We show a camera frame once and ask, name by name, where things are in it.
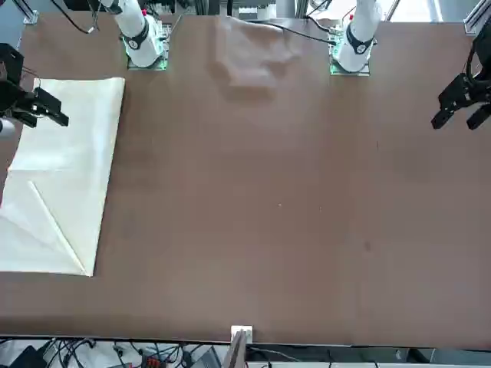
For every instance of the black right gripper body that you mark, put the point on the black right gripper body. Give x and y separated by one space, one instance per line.
9 65

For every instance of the cream tablecloth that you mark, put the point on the cream tablecloth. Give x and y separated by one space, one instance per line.
69 172

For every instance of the black power adapter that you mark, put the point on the black power adapter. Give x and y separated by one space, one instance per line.
27 358

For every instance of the grey metal box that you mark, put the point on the grey metal box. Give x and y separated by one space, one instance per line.
205 358

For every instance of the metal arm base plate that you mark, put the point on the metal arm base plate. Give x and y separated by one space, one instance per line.
163 57
362 72

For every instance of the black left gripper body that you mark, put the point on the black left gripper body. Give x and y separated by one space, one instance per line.
483 53

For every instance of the grey power strip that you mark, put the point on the grey power strip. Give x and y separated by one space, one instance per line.
253 11

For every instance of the aluminium frame post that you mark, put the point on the aluminium frame post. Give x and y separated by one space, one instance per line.
471 25
241 333
31 17

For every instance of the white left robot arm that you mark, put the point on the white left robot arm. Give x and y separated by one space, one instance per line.
358 38

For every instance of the white side bench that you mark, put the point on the white side bench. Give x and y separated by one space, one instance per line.
103 354

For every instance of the red connector block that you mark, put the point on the red connector block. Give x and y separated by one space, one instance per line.
149 361

